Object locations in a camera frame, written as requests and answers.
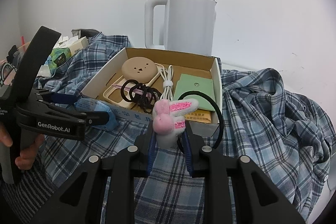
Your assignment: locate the white cable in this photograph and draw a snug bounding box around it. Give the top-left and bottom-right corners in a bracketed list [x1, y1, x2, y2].
[156, 65, 175, 102]

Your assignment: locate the grey striped cloth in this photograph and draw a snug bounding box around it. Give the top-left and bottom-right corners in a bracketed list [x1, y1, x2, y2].
[0, 151, 111, 224]

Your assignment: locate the white electric kettle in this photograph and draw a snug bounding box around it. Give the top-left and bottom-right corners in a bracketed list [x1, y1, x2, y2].
[144, 0, 218, 57]

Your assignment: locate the bundle of black hair ties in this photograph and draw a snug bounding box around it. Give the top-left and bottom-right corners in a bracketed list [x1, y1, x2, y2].
[121, 79, 162, 114]

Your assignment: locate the beige phone case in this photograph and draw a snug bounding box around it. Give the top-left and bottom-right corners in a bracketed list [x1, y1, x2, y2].
[103, 74, 162, 109]

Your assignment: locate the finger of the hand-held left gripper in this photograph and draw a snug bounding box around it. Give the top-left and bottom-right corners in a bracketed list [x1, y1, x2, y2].
[33, 88, 78, 105]
[79, 110, 111, 127]

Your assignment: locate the blue plaid shirt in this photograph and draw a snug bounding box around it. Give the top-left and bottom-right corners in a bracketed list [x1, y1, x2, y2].
[24, 32, 336, 224]

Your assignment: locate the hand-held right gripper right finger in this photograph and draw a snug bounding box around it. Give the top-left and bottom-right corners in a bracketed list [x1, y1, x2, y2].
[182, 127, 306, 224]

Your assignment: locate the cardboard box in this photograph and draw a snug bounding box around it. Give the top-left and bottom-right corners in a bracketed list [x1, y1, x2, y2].
[80, 47, 223, 138]

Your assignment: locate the light blue packet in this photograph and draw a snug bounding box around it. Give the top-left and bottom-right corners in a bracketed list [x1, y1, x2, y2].
[74, 98, 118, 131]

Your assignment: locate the grey flat box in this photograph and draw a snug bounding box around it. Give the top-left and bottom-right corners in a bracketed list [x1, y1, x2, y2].
[72, 28, 101, 39]

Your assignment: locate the green tissue pack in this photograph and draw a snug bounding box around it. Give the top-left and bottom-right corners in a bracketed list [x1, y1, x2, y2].
[37, 48, 72, 77]

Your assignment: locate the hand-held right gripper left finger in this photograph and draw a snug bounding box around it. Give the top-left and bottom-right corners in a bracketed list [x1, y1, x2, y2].
[31, 132, 158, 224]

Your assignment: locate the pink bunny hair tie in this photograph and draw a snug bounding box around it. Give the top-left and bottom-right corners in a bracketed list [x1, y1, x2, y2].
[153, 90, 223, 149]

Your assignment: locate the round beige mirror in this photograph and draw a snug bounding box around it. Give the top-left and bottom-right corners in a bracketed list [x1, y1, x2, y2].
[122, 57, 158, 82]

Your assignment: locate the small white box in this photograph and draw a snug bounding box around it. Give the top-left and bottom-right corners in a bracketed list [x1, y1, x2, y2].
[67, 36, 89, 56]

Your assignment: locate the person's left hand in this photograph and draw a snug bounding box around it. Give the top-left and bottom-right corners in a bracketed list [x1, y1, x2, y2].
[0, 123, 46, 171]

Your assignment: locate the green pouch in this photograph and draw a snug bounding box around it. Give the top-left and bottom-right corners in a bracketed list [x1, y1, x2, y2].
[173, 73, 214, 110]

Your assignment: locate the yellow cigarette pack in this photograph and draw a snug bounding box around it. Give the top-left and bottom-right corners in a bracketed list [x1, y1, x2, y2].
[184, 109, 212, 124]

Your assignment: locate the pink plastic stick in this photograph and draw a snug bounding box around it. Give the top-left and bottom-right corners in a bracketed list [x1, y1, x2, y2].
[112, 84, 155, 98]

